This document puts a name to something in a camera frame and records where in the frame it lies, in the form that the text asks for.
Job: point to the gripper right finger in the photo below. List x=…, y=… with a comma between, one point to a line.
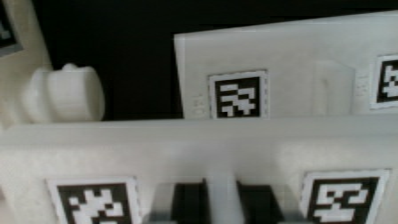
x=259, y=205

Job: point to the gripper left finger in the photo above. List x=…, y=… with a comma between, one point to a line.
x=180, y=204

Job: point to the white cabinet body box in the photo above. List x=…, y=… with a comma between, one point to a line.
x=268, y=151

